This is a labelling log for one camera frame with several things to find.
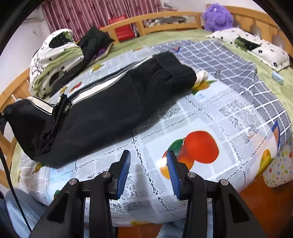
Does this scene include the green bed sheet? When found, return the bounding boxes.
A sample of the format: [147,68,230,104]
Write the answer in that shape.
[11,30,292,193]

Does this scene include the folded floral white green quilt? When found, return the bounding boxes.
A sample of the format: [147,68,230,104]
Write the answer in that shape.
[29,28,84,98]

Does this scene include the black sweatpants with white stripe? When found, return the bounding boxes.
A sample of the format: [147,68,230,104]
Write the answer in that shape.
[1,52,197,167]

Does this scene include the fruit print lace tablecloth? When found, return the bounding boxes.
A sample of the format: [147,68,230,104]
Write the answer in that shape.
[14,47,280,227]

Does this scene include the purple plush toy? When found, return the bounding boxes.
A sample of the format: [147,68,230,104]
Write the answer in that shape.
[202,3,233,32]

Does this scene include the grey checked cloth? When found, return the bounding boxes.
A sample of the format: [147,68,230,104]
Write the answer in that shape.
[152,40,292,149]

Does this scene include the floral white pillow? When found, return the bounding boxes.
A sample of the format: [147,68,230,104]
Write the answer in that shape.
[208,27,290,72]

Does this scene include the black clothes pile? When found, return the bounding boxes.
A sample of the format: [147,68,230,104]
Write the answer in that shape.
[50,26,114,97]

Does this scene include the red chair right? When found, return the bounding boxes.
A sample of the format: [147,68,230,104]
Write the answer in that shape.
[108,15,135,42]

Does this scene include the maroon striped curtain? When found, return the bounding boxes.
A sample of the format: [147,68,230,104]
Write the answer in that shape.
[41,0,161,40]

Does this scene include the small light blue device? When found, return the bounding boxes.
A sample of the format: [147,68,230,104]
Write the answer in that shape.
[272,71,284,85]

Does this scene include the wooden bed frame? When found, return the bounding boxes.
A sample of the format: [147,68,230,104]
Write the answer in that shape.
[1,6,292,190]

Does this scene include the star print white cloth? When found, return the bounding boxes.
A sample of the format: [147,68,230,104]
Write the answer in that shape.
[263,135,293,187]

